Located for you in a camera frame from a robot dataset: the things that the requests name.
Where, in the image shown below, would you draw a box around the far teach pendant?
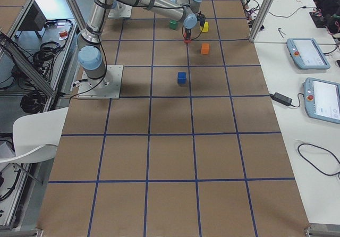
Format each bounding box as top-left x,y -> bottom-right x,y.
286,38 -> 330,70

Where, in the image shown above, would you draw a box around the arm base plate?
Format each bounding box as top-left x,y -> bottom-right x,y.
76,65 -> 123,99
108,2 -> 132,19

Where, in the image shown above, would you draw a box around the teach pendant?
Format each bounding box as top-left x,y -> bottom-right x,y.
286,38 -> 330,70
303,78 -> 339,124

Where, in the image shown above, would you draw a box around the blue wooden block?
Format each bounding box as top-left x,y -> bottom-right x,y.
177,72 -> 187,85

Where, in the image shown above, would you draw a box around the black power adapter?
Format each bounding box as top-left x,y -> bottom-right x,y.
269,92 -> 292,106

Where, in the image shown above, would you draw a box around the near teach pendant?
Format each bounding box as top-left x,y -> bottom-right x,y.
303,78 -> 339,124

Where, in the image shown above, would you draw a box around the orange wooden block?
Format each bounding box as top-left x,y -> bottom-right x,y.
201,43 -> 210,55

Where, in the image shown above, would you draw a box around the white chair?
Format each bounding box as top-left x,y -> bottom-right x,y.
1,107 -> 68,164

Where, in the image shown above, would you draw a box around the aluminium frame post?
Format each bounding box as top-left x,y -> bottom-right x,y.
249,0 -> 274,43

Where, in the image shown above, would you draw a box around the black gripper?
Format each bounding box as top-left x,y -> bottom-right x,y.
184,28 -> 192,37

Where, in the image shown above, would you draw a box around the green wooden block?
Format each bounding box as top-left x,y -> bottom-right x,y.
169,20 -> 178,30

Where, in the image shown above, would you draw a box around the yellow wooden block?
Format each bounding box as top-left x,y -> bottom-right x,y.
200,21 -> 209,32

